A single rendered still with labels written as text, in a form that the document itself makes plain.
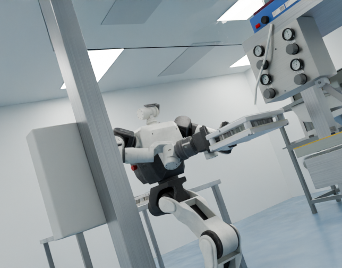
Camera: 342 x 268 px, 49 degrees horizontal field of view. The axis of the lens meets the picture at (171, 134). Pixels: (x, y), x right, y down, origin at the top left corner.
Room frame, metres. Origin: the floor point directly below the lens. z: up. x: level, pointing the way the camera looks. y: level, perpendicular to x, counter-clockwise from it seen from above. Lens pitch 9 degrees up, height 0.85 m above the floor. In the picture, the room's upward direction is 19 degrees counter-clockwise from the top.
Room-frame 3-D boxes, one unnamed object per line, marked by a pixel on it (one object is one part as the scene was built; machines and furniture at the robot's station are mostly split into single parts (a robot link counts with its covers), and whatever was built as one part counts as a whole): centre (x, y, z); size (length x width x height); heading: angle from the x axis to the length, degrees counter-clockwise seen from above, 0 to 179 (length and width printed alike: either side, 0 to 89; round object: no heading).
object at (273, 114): (1.59, -0.31, 1.03); 0.25 x 0.24 x 0.02; 128
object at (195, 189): (3.16, 0.62, 0.84); 1.50 x 1.10 x 0.04; 30
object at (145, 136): (2.13, 0.12, 1.12); 0.34 x 0.30 x 0.36; 128
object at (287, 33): (1.13, -0.44, 1.20); 0.04 x 0.01 x 0.04; 38
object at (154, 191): (2.16, 0.14, 0.85); 0.28 x 0.13 x 0.18; 38
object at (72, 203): (0.92, 0.25, 0.97); 0.17 x 0.06 x 0.26; 128
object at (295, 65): (1.14, -0.43, 1.10); 0.04 x 0.01 x 0.04; 38
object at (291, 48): (1.13, -0.43, 1.16); 0.03 x 0.03 x 0.04; 38
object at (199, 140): (1.68, -0.10, 1.03); 0.12 x 0.10 x 0.13; 70
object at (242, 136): (1.59, -0.31, 0.99); 0.24 x 0.24 x 0.02; 38
